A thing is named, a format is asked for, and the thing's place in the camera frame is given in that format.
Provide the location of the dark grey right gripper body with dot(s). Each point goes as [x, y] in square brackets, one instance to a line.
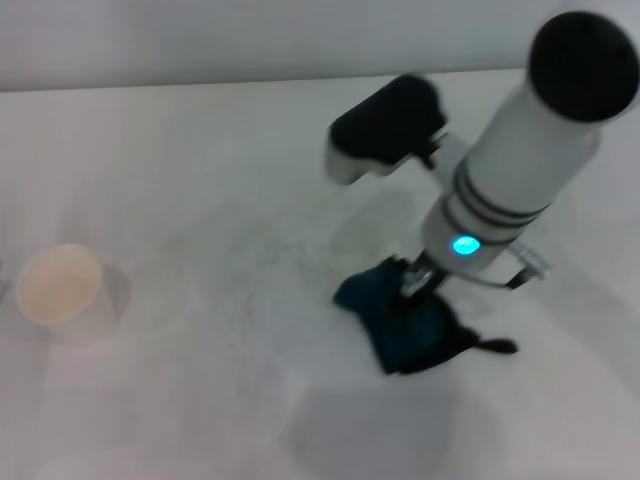
[420, 292]

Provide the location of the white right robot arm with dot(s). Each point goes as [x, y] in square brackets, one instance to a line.
[530, 150]

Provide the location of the white paper cup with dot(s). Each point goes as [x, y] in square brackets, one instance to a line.
[57, 290]

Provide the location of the blue rag with black trim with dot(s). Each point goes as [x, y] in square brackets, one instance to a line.
[405, 330]

